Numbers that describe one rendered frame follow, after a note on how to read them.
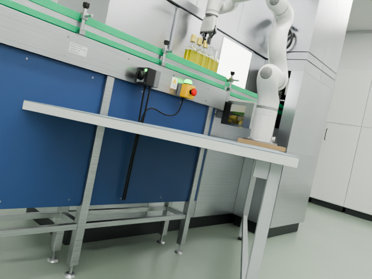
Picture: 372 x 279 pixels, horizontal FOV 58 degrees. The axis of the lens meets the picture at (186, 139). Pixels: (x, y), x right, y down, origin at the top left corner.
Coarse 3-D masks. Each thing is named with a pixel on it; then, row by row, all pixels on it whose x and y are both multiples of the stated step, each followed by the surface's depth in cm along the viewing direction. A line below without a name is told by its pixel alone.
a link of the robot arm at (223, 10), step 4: (228, 0) 215; (232, 0) 201; (236, 0) 200; (240, 0) 199; (244, 0) 199; (248, 0) 199; (224, 4) 215; (228, 4) 213; (232, 4) 207; (236, 4) 205; (224, 8) 215; (228, 8) 214; (232, 8) 210; (220, 12) 216; (224, 12) 216; (228, 12) 216
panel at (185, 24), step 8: (176, 16) 208; (184, 16) 211; (192, 16) 216; (176, 24) 208; (184, 24) 212; (192, 24) 217; (200, 24) 223; (176, 32) 208; (184, 32) 214; (192, 32) 219; (176, 40) 210; (184, 40) 215; (216, 40) 238; (232, 40) 251; (168, 48) 210; (176, 48) 211; (184, 48) 216; (200, 48) 227; (208, 48) 233; (216, 48) 239; (248, 72) 274
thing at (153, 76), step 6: (144, 72) 154; (150, 72) 153; (156, 72) 156; (144, 78) 153; (150, 78) 154; (156, 78) 157; (138, 84) 158; (144, 84) 153; (150, 84) 155; (156, 84) 157
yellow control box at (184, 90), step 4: (180, 84) 178; (184, 84) 176; (188, 84) 175; (180, 88) 177; (184, 88) 175; (188, 88) 175; (192, 88) 177; (180, 92) 177; (184, 92) 175; (188, 92) 176; (180, 96) 177; (184, 96) 175; (188, 96) 176; (192, 96) 178
